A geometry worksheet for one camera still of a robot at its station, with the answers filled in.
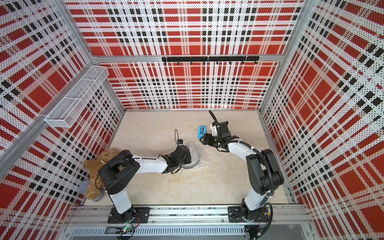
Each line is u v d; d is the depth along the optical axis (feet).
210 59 2.90
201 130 3.42
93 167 2.65
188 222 2.41
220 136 2.42
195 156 3.04
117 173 1.57
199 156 3.05
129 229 2.26
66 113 2.30
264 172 1.53
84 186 2.59
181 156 2.38
